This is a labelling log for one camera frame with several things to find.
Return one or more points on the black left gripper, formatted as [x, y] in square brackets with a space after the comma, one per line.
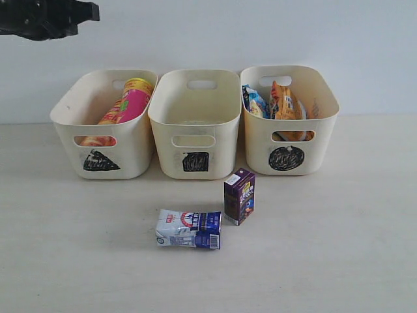
[40, 20]

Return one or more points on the pink Lays chips can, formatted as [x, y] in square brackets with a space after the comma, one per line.
[135, 97]

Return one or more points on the yellow Lays chips can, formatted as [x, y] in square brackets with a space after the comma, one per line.
[98, 141]

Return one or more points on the blue noodle packet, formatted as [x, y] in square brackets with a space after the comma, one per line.
[254, 103]

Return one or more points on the orange noodle packet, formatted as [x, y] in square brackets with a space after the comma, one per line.
[283, 105]

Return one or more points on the white blue milk carton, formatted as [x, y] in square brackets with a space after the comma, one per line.
[191, 229]

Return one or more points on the left cream plastic bin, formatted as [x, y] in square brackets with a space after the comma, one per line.
[78, 113]

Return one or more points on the cream plastic bin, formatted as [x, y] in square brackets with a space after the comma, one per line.
[195, 117]
[78, 113]
[289, 147]

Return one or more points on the middle cream plastic bin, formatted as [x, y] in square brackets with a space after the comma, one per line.
[195, 117]

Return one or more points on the purple juice carton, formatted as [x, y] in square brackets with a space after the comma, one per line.
[239, 196]

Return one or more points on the right cream plastic bin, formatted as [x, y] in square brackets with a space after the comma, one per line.
[289, 147]

